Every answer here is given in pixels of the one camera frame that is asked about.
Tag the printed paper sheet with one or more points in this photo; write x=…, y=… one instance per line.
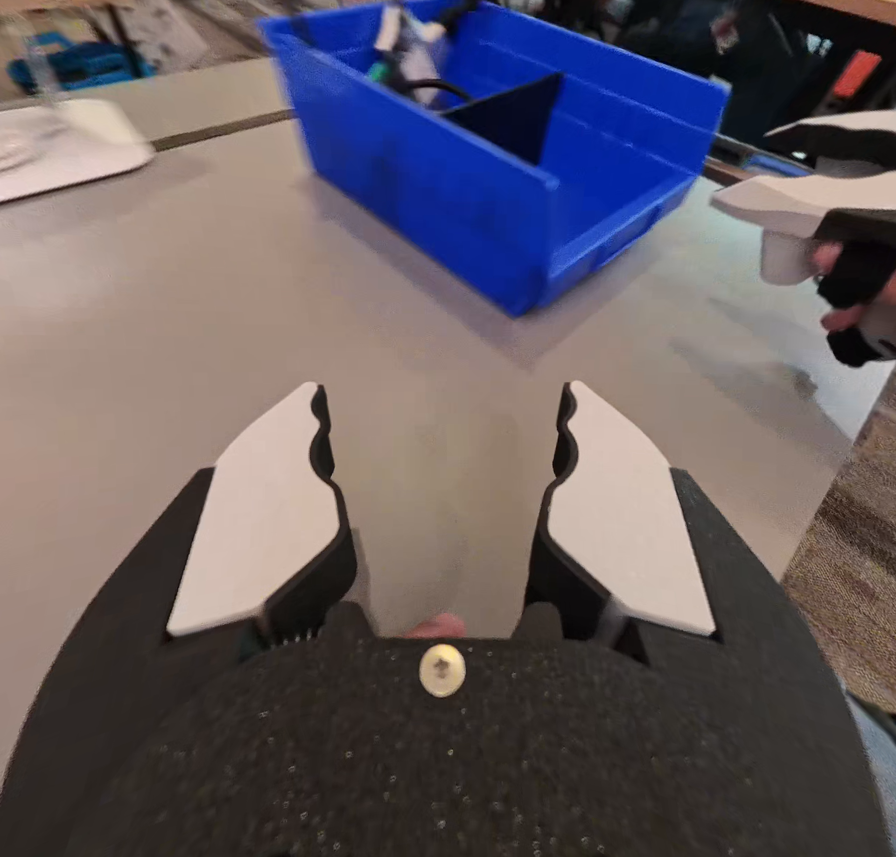
x=157, y=24

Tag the blue plastic bin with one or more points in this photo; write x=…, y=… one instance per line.
x=420, y=199

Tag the silver stand base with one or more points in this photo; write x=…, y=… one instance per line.
x=70, y=157

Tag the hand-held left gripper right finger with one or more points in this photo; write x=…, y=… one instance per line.
x=630, y=535

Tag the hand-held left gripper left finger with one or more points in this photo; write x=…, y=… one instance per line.
x=259, y=521

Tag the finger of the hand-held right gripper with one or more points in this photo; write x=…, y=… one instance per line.
x=854, y=141
x=812, y=197

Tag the blue floor crate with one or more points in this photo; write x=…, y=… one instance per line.
x=77, y=62

